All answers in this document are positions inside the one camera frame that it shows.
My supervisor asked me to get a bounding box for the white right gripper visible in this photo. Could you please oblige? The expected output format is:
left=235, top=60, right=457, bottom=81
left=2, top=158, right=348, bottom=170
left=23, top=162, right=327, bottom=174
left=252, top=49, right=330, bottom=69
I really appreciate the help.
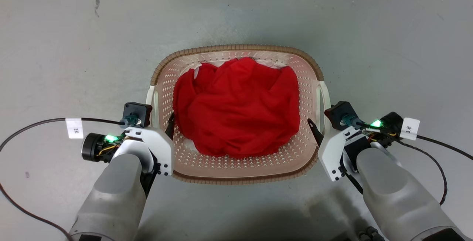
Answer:
left=307, top=118, right=366, bottom=182

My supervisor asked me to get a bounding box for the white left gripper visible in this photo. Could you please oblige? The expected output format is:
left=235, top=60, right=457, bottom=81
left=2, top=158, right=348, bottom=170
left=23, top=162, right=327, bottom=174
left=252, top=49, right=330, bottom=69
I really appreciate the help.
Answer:
left=124, top=112, right=176, bottom=177

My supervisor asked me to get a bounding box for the beige perforated plastic laundry basket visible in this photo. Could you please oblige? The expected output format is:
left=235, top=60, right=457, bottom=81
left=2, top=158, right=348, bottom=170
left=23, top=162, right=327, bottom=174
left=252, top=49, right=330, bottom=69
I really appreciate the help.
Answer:
left=146, top=44, right=331, bottom=185

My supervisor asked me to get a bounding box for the red cloth garment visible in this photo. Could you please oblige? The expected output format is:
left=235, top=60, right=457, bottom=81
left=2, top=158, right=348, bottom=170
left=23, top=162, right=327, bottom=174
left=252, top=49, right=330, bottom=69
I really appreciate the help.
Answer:
left=173, top=57, right=300, bottom=159

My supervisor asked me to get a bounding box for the white right cable tag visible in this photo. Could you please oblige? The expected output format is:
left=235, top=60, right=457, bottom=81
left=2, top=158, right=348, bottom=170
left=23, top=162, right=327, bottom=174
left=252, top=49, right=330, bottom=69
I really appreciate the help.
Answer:
left=400, top=117, right=421, bottom=141

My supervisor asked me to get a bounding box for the white cable tag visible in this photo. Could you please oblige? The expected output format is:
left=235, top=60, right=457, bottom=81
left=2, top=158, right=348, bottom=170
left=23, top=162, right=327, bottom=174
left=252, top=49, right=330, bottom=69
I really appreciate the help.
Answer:
left=65, top=118, right=84, bottom=139
left=400, top=117, right=421, bottom=141

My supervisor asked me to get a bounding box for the white left cable tag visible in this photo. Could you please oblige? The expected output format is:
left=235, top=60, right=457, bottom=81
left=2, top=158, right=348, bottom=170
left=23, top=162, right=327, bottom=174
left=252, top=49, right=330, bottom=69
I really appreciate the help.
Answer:
left=65, top=118, right=84, bottom=139

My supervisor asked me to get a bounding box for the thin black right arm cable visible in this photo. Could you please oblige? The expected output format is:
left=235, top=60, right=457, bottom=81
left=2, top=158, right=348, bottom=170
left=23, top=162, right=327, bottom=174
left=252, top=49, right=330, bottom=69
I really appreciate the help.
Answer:
left=394, top=139, right=448, bottom=206

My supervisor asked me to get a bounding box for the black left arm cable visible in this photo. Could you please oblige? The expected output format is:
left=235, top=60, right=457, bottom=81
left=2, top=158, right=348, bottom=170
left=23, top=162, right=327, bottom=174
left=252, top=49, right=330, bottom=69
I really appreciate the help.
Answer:
left=0, top=117, right=125, bottom=241

